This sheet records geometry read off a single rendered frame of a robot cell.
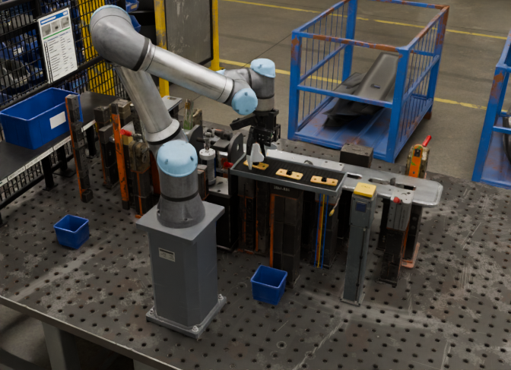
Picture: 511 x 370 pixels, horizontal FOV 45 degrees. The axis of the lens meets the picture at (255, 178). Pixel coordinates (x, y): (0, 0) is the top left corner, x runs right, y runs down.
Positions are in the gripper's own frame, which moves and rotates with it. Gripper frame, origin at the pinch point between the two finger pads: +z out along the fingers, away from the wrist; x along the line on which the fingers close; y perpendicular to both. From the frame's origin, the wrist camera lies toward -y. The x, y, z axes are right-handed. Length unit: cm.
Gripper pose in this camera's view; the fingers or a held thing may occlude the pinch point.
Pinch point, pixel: (255, 160)
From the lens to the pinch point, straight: 207.7
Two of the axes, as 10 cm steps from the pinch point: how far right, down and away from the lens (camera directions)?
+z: -0.1, 8.6, 5.1
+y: 8.7, 2.6, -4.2
